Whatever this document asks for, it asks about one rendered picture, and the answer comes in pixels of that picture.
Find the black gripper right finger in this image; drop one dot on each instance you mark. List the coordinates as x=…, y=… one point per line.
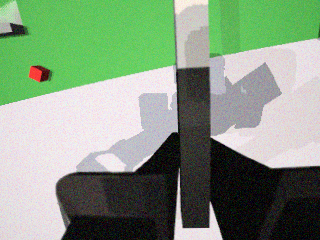
x=247, y=197

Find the green putting mat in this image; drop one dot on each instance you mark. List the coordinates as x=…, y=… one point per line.
x=83, y=42

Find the small red block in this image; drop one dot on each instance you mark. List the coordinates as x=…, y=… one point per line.
x=39, y=73

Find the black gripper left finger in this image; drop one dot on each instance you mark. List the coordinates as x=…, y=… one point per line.
x=150, y=191

